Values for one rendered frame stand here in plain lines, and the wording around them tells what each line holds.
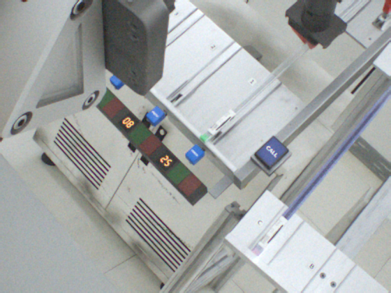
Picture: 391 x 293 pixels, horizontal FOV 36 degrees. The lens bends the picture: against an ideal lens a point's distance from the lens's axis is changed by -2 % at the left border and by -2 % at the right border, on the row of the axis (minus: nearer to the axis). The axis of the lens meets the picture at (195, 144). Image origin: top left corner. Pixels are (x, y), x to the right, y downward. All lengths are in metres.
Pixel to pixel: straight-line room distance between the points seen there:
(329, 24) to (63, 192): 1.11
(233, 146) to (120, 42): 0.83
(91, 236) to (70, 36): 1.58
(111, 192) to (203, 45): 0.69
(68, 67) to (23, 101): 0.04
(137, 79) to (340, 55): 2.78
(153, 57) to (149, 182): 1.36
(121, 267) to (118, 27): 1.55
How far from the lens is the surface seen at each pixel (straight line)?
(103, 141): 1.76
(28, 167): 1.99
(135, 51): 0.33
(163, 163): 1.16
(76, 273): 0.98
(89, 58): 0.35
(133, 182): 1.73
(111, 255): 1.86
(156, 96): 1.18
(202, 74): 1.21
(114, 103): 1.22
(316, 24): 1.11
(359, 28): 1.29
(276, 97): 1.20
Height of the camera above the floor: 1.34
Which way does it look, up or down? 33 degrees down
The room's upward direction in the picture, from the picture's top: 34 degrees clockwise
